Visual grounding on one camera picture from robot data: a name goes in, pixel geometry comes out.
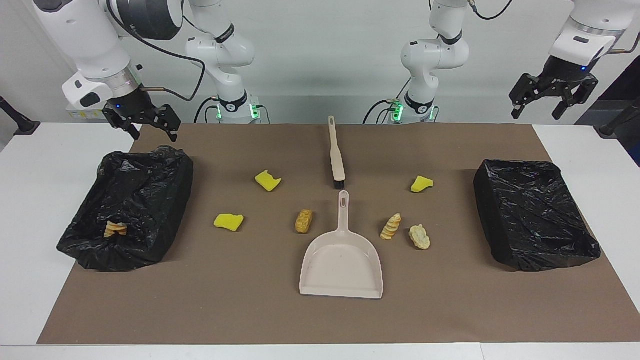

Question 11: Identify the notched yellow sponge piece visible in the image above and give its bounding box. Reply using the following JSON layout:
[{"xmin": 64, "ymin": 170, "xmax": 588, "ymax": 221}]
[{"xmin": 254, "ymin": 170, "xmax": 282, "ymax": 193}]

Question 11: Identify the small yellow sponge piece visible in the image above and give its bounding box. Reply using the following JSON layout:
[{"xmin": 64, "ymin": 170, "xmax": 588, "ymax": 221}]
[{"xmin": 410, "ymin": 175, "xmax": 435, "ymax": 194}]

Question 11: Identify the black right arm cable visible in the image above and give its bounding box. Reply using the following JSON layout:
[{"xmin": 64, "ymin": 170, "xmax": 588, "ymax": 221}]
[{"xmin": 105, "ymin": 0, "xmax": 207, "ymax": 103}]

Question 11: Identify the golden corn-shaped bread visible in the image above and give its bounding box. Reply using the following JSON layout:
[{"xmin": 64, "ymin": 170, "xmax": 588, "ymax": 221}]
[{"xmin": 294, "ymin": 209, "xmax": 314, "ymax": 234}]

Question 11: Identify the beige plastic dustpan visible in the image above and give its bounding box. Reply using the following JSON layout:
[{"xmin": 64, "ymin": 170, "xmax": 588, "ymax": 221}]
[{"xmin": 299, "ymin": 190, "xmax": 384, "ymax": 300}]

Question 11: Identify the white power box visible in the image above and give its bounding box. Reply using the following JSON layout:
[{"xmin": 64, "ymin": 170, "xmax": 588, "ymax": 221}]
[{"xmin": 66, "ymin": 106, "xmax": 108, "ymax": 121}]

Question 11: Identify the pale lumpy bread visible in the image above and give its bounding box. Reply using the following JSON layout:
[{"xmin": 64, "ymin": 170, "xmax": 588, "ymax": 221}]
[{"xmin": 408, "ymin": 224, "xmax": 431, "ymax": 251}]

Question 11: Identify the oblong yellow sponge piece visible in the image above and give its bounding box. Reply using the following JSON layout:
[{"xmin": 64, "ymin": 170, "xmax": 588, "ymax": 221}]
[{"xmin": 213, "ymin": 213, "xmax": 245, "ymax": 232}]

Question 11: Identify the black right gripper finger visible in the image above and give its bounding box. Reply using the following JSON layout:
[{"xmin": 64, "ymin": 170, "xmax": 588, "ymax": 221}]
[
  {"xmin": 102, "ymin": 110, "xmax": 142, "ymax": 142},
  {"xmin": 151, "ymin": 103, "xmax": 182, "ymax": 144}
]

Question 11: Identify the small striped croissant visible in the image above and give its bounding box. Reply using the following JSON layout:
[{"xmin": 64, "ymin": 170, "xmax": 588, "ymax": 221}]
[{"xmin": 103, "ymin": 220, "xmax": 129, "ymax": 239}]

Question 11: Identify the beige hand brush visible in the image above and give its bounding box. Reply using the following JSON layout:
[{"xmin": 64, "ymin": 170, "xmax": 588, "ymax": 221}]
[{"xmin": 327, "ymin": 115, "xmax": 347, "ymax": 190}]

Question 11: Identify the dark side panel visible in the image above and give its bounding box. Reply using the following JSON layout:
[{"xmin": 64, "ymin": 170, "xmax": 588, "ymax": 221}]
[{"xmin": 575, "ymin": 55, "xmax": 640, "ymax": 167}]

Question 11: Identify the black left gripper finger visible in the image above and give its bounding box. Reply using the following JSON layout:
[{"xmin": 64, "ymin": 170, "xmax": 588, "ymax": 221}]
[
  {"xmin": 551, "ymin": 75, "xmax": 599, "ymax": 121},
  {"xmin": 509, "ymin": 73, "xmax": 547, "ymax": 120}
]

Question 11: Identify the striped croissant bread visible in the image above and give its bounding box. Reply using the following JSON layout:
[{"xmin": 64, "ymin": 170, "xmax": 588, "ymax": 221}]
[{"xmin": 380, "ymin": 213, "xmax": 403, "ymax": 241}]

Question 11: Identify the black base cable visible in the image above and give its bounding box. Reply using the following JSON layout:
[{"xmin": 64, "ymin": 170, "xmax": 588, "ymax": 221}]
[
  {"xmin": 362, "ymin": 75, "xmax": 418, "ymax": 125},
  {"xmin": 194, "ymin": 96, "xmax": 221, "ymax": 124}
]

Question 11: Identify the black stand leg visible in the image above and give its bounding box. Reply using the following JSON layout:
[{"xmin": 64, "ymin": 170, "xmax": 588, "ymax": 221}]
[
  {"xmin": 593, "ymin": 97, "xmax": 640, "ymax": 138},
  {"xmin": 0, "ymin": 95, "xmax": 41, "ymax": 136}
]

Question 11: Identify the black bag-lined bin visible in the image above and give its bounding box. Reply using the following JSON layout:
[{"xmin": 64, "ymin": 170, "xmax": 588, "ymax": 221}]
[
  {"xmin": 473, "ymin": 159, "xmax": 602, "ymax": 273},
  {"xmin": 56, "ymin": 145, "xmax": 195, "ymax": 273}
]

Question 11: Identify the brown table mat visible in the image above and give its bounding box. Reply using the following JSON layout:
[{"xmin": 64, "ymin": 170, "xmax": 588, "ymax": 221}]
[{"xmin": 37, "ymin": 123, "xmax": 640, "ymax": 346}]

